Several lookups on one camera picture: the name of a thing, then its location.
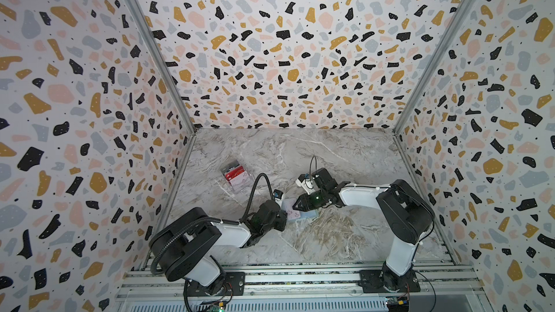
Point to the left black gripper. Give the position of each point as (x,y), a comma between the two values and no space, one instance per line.
(283,224)

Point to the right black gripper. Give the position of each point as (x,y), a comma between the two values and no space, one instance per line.
(310,199)

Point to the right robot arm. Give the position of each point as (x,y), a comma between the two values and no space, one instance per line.
(409,217)

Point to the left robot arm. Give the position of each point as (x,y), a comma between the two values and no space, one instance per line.
(181,250)

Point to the clear acrylic card box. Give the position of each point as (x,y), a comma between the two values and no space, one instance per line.
(241,182)

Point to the red card in box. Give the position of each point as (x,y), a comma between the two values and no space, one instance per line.
(233,173)

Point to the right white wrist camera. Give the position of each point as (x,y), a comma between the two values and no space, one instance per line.
(305,182)

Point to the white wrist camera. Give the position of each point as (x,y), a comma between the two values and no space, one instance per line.
(305,182)
(277,195)

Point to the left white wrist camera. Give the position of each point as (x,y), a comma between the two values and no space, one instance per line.
(277,195)

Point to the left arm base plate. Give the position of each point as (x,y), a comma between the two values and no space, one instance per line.
(227,284)

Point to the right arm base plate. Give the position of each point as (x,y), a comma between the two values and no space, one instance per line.
(378,281)

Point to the aluminium front rail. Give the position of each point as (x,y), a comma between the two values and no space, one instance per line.
(307,280)

